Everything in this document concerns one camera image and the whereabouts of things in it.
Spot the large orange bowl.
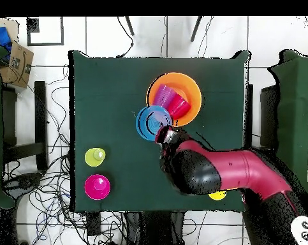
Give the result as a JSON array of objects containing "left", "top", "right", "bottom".
[{"left": 145, "top": 71, "right": 203, "bottom": 128}]

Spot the pale yellow translucent cup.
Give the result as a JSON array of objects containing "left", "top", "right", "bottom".
[{"left": 84, "top": 147, "right": 106, "bottom": 168}]

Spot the black cable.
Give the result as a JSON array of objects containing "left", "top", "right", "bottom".
[{"left": 116, "top": 16, "right": 135, "bottom": 59}]

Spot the cardboard box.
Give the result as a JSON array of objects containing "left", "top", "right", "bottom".
[{"left": 0, "top": 41, "right": 35, "bottom": 89}]

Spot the black tripod leg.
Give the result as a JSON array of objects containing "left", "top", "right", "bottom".
[
  {"left": 124, "top": 16, "right": 135, "bottom": 36},
  {"left": 189, "top": 16, "right": 203, "bottom": 43}
]

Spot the black metal stand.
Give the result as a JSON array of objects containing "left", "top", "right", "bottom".
[{"left": 1, "top": 80, "right": 48, "bottom": 172}]

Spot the flat cardboard sheet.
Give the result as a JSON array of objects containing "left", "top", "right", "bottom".
[{"left": 0, "top": 17, "right": 20, "bottom": 43}]

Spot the red cup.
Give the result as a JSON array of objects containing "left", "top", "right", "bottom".
[{"left": 168, "top": 93, "right": 191, "bottom": 121}]

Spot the small red bowl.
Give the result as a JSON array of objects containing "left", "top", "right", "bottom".
[{"left": 84, "top": 174, "right": 112, "bottom": 201}]

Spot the dark green tablecloth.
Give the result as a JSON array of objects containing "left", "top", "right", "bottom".
[{"left": 68, "top": 50, "right": 252, "bottom": 213}]

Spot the black square floor frame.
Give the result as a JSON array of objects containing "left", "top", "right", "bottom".
[{"left": 26, "top": 16, "right": 65, "bottom": 47}]

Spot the black floor device with knob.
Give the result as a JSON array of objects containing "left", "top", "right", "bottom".
[{"left": 4, "top": 172, "right": 43, "bottom": 195}]

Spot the tangle of floor cables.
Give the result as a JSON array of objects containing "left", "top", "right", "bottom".
[{"left": 1, "top": 64, "right": 129, "bottom": 245}]

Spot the purple cup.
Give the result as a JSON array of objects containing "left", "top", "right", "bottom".
[{"left": 152, "top": 84, "right": 179, "bottom": 108}]

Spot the black power strip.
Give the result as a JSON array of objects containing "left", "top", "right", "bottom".
[{"left": 86, "top": 211, "right": 101, "bottom": 237}]

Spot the small blue bowl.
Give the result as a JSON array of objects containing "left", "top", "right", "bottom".
[{"left": 135, "top": 105, "right": 174, "bottom": 142}]

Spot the blue bag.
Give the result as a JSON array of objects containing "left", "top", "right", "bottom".
[{"left": 0, "top": 26, "right": 13, "bottom": 61}]

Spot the orange yellow cup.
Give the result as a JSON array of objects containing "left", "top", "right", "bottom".
[{"left": 208, "top": 190, "right": 228, "bottom": 202}]

